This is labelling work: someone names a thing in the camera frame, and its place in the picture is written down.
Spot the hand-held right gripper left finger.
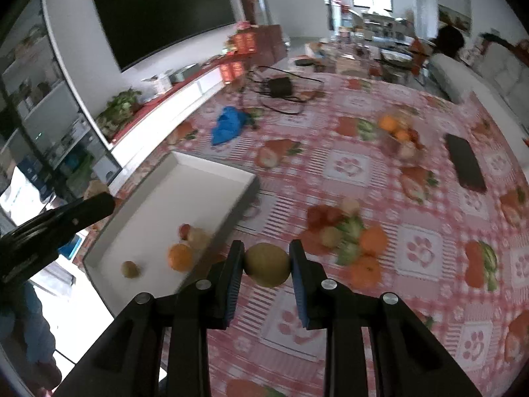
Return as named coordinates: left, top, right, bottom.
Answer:
left=54, top=240, right=245, bottom=397

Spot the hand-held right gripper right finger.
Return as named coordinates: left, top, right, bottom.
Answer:
left=288, top=239, right=482, bottom=397

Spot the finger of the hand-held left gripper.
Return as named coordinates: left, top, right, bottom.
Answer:
left=50, top=192, right=116, bottom=241

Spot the yellow green pear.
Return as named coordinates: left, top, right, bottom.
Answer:
left=243, top=243, right=292, bottom=288

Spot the white rectangular tray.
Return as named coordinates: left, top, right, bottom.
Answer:
left=82, top=150, right=261, bottom=317

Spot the brown kiwi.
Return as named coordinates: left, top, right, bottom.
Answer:
left=121, top=260, right=143, bottom=280

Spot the glass display cabinet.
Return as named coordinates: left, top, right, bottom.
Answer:
left=0, top=0, right=122, bottom=199

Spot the green potted plant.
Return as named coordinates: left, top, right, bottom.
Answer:
left=96, top=87, right=143, bottom=137

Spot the white television cabinet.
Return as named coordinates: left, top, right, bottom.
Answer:
left=95, top=60, right=232, bottom=174

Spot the white open box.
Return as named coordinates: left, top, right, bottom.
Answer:
left=142, top=73, right=174, bottom=93

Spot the blue cloth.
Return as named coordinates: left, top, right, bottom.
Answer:
left=212, top=105, right=253, bottom=146

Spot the clear glass bowl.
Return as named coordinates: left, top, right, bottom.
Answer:
left=374, top=110, right=426, bottom=162

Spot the metal pot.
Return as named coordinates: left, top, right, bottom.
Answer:
left=169, top=64, right=199, bottom=83

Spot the black power adapter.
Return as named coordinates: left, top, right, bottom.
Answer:
left=268, top=76, right=294, bottom=99

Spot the red gift box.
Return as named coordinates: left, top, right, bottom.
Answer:
left=219, top=61, right=246, bottom=83
left=231, top=33, right=259, bottom=55

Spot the dark smartphone in red case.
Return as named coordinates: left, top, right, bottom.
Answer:
left=444, top=133, right=488, bottom=193

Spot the brown cardboard box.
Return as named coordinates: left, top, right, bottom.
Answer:
left=258, top=25, right=288, bottom=63

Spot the black bag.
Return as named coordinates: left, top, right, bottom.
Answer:
left=430, top=25, right=466, bottom=61

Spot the grey sofa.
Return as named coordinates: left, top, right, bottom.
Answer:
left=430, top=37, right=529, bottom=141

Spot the black adapter cable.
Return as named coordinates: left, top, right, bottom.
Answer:
left=240, top=65, right=327, bottom=116

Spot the black wall television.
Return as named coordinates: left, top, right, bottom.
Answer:
left=89, top=0, right=236, bottom=73

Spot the landscape wall picture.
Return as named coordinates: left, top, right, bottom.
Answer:
left=438, top=4, right=472, bottom=34

